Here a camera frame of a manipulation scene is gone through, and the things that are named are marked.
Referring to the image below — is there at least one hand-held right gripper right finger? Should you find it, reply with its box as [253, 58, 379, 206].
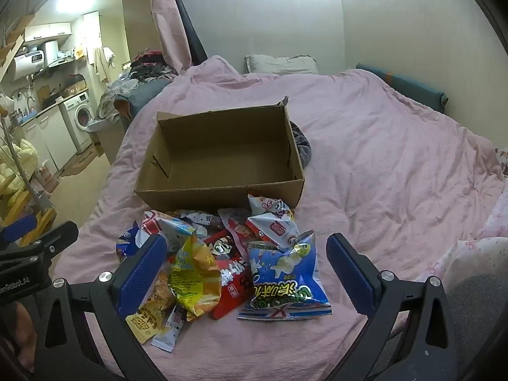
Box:
[325, 232, 471, 381]

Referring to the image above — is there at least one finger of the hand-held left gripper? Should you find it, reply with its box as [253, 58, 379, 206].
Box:
[0, 213, 38, 244]
[24, 220, 79, 265]

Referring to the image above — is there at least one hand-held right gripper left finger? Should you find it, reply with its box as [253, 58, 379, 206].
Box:
[34, 233, 171, 381]

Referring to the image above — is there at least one dark blue snack packet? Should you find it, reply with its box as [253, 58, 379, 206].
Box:
[116, 225, 140, 263]

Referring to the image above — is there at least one orange chip packet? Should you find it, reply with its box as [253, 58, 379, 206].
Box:
[126, 268, 176, 345]

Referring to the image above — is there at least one yellow snack packet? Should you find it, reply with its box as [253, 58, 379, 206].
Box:
[168, 233, 223, 321]

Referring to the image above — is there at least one pale blue red label packet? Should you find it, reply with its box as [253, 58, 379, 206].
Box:
[141, 210, 198, 251]

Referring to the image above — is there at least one blue and white snack packet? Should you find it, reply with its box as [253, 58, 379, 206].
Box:
[237, 229, 332, 320]

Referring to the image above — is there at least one red snack packet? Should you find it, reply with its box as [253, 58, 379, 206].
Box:
[204, 234, 255, 320]

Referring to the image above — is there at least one white packet with rainbow print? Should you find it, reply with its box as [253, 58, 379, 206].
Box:
[246, 211, 301, 253]

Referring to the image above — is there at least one white packet with pink print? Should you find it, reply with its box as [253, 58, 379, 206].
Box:
[248, 193, 295, 221]

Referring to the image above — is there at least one brown cardboard box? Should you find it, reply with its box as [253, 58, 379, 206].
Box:
[134, 96, 305, 212]

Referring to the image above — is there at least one person's left hand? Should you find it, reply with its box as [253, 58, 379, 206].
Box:
[0, 302, 38, 374]

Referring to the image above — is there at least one small white sachet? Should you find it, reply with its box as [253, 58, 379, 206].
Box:
[151, 305, 187, 352]

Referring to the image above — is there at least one pale yellow quilt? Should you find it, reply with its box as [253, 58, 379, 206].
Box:
[0, 139, 39, 197]

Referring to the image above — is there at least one white cartoon cat packet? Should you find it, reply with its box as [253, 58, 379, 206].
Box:
[180, 210, 223, 231]

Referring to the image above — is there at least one patterned floor mat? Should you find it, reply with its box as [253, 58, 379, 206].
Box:
[59, 145, 104, 178]

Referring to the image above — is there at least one white floor cabinet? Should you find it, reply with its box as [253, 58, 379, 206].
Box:
[22, 107, 78, 172]

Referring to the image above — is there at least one pink and white snack packet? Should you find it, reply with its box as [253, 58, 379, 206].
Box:
[217, 207, 251, 249]

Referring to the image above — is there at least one white washing machine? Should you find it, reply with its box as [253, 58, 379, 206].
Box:
[63, 92, 95, 155]

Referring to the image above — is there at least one floral pink pillow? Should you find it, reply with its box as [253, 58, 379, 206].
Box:
[417, 190, 508, 286]

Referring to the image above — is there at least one pink blanket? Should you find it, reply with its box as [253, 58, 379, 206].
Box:
[53, 55, 506, 381]

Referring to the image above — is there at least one grey cloth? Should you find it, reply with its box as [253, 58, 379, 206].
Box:
[444, 273, 508, 381]

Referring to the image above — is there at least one grey striped garment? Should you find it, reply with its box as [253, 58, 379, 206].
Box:
[289, 120, 314, 168]

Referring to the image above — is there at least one blue-grey blanket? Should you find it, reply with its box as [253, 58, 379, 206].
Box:
[97, 75, 174, 126]

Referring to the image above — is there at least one white water heater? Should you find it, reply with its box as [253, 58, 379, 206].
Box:
[14, 41, 59, 78]

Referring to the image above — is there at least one hanging white towel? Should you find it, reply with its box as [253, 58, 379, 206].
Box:
[93, 46, 117, 84]

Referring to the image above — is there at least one teal bolster cushion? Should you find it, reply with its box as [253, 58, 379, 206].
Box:
[356, 63, 449, 114]

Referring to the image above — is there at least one pile of dark clothes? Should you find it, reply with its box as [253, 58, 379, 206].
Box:
[128, 49, 177, 81]

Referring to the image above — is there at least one grey pillow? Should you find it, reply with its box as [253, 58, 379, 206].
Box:
[245, 54, 319, 75]

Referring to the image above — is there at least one pink curtain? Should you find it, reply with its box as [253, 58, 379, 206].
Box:
[148, 0, 192, 74]

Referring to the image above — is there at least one white wall cabinet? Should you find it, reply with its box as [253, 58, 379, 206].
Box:
[24, 23, 73, 43]

